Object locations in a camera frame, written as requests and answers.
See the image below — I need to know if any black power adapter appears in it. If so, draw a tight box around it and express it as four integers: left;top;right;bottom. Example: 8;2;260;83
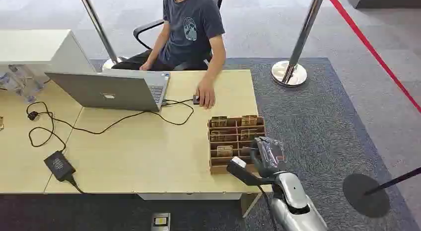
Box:
43;150;76;183

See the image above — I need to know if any wooden card box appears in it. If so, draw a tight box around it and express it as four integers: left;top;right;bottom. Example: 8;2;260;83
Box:
207;115;267;175

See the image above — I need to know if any black mouse cable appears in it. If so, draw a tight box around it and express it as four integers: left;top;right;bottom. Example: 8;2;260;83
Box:
161;97;195;107

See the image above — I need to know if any long black charger cable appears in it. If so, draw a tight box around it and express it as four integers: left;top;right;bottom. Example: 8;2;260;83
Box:
26;101;195;153

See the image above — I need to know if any chrome stanchion post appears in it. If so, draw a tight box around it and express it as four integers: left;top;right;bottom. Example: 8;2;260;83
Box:
78;0;130;72
271;0;327;88

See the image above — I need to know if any black stanchion post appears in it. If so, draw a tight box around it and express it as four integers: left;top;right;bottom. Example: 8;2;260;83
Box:
342;166;421;219

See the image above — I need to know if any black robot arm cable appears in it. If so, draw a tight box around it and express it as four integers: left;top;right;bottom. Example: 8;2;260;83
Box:
256;185;280;231

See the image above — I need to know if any black office chair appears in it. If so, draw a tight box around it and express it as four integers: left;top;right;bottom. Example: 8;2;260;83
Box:
133;0;224;72

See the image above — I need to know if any floor socket box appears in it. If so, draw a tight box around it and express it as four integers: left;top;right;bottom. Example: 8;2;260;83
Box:
150;213;171;231

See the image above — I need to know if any clear plastic holder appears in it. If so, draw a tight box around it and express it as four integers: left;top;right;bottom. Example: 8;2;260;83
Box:
0;64;45;104

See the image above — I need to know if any silver laptop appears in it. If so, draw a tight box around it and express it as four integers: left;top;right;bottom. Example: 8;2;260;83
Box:
45;69;171;113

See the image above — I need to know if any white cabinet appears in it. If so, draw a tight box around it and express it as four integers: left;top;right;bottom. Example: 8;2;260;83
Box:
0;29;97;76

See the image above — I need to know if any person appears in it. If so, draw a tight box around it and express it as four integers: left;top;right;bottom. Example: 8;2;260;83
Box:
112;0;227;110

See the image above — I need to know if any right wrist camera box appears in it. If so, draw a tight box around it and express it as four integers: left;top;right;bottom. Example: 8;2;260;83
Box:
226;156;276;187

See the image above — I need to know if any red barrier rope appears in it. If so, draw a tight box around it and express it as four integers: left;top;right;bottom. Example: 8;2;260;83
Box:
325;0;421;114

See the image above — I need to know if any person's left hand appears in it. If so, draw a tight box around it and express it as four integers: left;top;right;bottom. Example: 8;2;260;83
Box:
196;78;217;110

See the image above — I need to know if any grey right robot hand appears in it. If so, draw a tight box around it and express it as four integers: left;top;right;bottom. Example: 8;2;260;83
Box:
250;136;287;178

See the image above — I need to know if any black mains cable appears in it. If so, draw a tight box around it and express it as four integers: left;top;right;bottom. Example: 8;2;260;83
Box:
66;175;85;194

